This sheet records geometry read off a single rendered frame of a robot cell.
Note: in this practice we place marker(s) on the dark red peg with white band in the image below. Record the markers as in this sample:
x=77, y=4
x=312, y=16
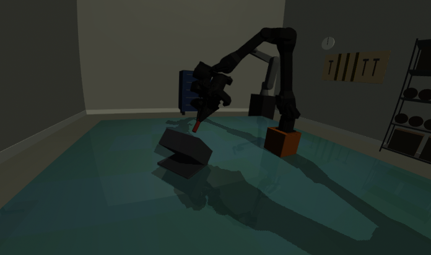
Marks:
x=196, y=126

